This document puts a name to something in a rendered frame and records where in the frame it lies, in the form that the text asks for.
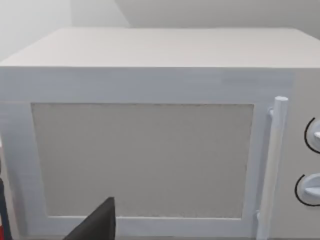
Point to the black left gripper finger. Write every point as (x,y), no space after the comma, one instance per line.
(100,222)

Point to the pale blue microwave door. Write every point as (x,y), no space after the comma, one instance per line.
(142,160)

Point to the dark red and black object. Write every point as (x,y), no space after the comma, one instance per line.
(3,207)

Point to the pale microwave oven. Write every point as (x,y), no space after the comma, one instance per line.
(160,50)

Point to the white microwave knob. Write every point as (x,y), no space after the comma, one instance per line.
(315,136)
(311,190)

